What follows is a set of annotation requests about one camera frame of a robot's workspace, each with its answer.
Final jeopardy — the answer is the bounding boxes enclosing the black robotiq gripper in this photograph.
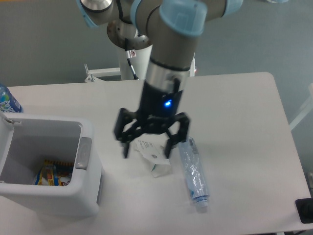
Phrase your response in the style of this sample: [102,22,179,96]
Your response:
[113,80,190,159]

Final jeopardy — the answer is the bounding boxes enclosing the crushed clear plastic bottle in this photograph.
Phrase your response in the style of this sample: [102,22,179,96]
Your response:
[178,137,210,212]

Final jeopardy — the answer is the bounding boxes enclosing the white push-lid trash can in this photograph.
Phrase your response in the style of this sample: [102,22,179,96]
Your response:
[0,113,103,216]

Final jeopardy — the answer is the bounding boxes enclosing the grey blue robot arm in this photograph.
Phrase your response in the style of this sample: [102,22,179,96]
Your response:
[77,0,242,157]

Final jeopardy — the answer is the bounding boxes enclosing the crumpled white paper carton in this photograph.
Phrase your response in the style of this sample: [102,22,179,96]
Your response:
[133,139,171,178]

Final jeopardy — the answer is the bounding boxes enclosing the colourful snack wrappers in bin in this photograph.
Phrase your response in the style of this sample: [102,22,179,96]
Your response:
[33,160,74,186]

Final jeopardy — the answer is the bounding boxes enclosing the blue labelled drink bottle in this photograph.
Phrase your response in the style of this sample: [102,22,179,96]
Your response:
[0,84,23,113]

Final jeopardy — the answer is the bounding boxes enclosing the black device at table edge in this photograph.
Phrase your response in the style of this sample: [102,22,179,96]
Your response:
[295,198,313,224]

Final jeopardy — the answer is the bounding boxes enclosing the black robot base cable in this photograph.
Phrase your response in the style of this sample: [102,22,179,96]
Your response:
[124,38,140,80]

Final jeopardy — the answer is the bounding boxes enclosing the white frame at right edge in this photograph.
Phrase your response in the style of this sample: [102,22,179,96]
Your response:
[289,83,313,131]

